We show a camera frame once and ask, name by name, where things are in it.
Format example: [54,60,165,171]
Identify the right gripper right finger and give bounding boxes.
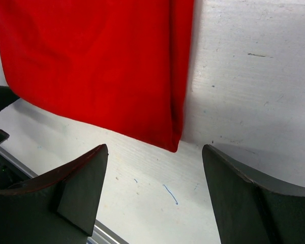
[202,145,305,243]

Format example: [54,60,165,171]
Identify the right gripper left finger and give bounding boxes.
[0,144,108,243]

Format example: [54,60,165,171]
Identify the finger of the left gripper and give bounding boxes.
[0,86,20,111]

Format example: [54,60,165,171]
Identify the bright red t shirt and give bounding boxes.
[0,1,194,152]

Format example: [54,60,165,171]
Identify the aluminium mounting rail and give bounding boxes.
[0,147,128,244]

